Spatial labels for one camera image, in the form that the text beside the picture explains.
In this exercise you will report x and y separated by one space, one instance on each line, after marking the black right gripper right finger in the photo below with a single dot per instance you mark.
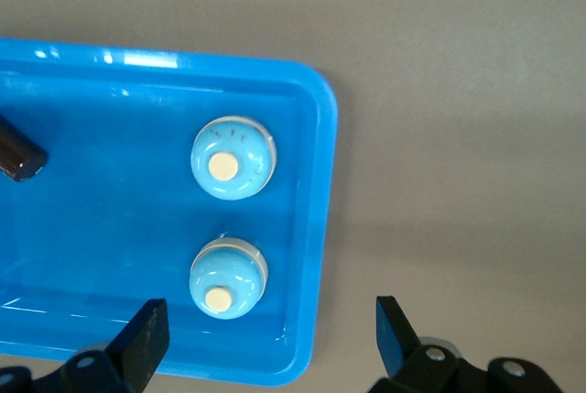
393 333

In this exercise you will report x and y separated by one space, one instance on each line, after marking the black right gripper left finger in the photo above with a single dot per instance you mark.
137 342

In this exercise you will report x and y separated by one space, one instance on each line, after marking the light blue desk bell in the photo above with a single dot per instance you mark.
233 159
226 280

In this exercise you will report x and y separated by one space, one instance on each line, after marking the dark brown cylindrical capacitor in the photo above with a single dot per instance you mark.
18 155

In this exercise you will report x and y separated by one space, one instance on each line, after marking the blue plastic tray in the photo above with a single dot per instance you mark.
137 228

